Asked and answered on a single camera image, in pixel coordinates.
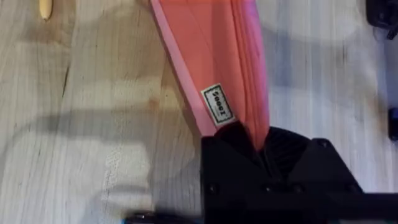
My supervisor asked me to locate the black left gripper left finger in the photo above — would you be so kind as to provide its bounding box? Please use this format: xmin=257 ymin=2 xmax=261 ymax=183
xmin=201 ymin=120 xmax=275 ymax=194

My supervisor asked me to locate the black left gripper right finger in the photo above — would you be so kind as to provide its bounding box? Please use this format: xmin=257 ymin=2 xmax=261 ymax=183
xmin=259 ymin=125 xmax=364 ymax=194

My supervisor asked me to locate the pink soft zip bag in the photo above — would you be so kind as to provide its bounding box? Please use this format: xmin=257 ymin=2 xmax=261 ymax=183
xmin=149 ymin=0 xmax=270 ymax=151

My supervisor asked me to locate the dark blue pen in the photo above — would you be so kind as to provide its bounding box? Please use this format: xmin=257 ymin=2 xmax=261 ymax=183
xmin=387 ymin=107 xmax=398 ymax=141

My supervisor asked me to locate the black device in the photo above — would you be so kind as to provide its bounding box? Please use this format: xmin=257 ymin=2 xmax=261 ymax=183
xmin=364 ymin=0 xmax=398 ymax=40

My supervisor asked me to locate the cream pen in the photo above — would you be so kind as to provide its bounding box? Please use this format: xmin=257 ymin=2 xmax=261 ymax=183
xmin=38 ymin=0 xmax=54 ymax=21

